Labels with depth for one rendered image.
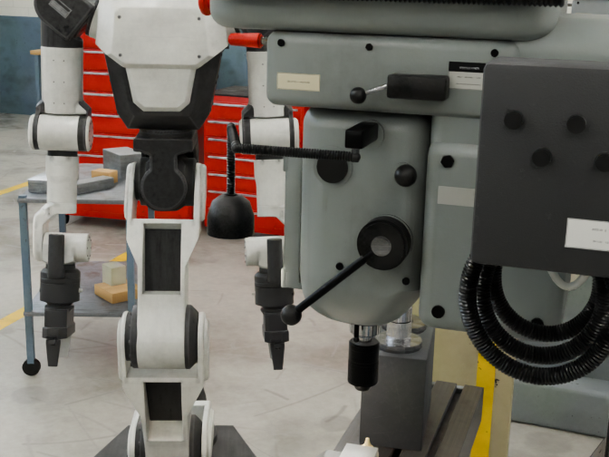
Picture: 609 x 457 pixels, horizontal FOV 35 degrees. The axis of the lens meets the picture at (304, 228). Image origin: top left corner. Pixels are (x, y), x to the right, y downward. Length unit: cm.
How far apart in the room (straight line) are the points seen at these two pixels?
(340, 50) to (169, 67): 85
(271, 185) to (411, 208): 87
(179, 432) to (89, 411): 191
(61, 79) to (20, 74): 1041
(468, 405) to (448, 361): 126
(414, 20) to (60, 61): 109
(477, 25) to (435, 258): 31
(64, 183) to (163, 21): 43
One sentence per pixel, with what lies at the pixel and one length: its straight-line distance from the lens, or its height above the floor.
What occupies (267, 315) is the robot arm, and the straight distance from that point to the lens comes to 216.
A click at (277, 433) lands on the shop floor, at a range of 399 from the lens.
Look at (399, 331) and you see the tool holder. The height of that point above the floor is 116.
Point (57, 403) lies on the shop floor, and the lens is 432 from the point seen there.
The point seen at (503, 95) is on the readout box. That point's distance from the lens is 99.
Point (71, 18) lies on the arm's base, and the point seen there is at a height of 170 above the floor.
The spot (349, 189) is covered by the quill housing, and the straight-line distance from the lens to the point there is 132.
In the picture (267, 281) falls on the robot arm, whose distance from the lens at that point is 214.
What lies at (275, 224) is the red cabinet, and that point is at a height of 16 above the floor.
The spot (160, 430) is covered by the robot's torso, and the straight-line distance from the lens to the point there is 235.
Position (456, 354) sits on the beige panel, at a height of 57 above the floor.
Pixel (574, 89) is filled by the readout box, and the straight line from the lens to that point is 98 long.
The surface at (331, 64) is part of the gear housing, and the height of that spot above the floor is 169.
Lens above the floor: 181
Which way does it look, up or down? 15 degrees down
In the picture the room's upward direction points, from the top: 1 degrees clockwise
